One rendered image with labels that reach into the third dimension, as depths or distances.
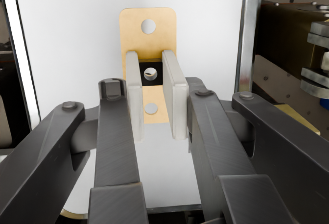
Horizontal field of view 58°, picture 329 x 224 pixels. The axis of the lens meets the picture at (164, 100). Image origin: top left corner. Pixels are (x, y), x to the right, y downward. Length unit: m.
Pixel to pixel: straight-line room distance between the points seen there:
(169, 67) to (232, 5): 0.13
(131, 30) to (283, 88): 0.52
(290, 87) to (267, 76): 0.06
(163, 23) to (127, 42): 0.03
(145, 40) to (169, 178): 0.18
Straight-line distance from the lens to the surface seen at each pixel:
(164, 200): 0.36
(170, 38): 0.21
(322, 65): 0.26
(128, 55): 0.19
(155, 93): 0.22
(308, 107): 0.74
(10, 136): 0.36
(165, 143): 0.32
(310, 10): 0.31
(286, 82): 0.69
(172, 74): 0.15
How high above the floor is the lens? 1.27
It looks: 66 degrees down
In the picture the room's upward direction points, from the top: 165 degrees clockwise
